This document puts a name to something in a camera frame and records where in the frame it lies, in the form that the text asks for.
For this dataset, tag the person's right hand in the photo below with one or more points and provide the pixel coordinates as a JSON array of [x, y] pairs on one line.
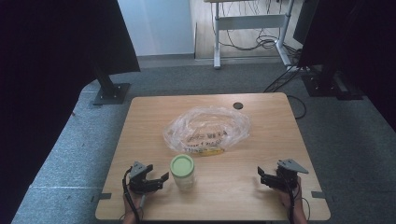
[[288, 199]]

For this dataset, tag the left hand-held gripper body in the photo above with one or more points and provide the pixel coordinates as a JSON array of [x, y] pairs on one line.
[[138, 179]]

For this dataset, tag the grey plug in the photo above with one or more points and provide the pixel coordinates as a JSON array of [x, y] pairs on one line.
[[142, 201]]

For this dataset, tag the person's left hand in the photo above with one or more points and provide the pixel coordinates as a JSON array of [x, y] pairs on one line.
[[132, 202]]

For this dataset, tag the clear jar with green lid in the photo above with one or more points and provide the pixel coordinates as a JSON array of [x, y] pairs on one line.
[[183, 172]]

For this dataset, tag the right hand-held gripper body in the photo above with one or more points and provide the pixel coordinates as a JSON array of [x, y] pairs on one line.
[[288, 174]]

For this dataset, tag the dark metal stand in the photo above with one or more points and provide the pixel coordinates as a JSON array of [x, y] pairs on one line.
[[323, 81], [110, 90]]

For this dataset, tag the grey table bracket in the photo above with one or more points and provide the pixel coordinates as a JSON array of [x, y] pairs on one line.
[[318, 194], [105, 196]]

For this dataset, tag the clear plastic bag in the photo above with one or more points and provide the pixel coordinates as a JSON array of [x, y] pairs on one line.
[[207, 130]]

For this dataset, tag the black curtain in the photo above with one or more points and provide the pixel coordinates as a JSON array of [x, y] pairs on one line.
[[358, 46], [46, 62]]

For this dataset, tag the white desk frame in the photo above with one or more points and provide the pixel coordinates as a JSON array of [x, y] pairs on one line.
[[249, 22]]

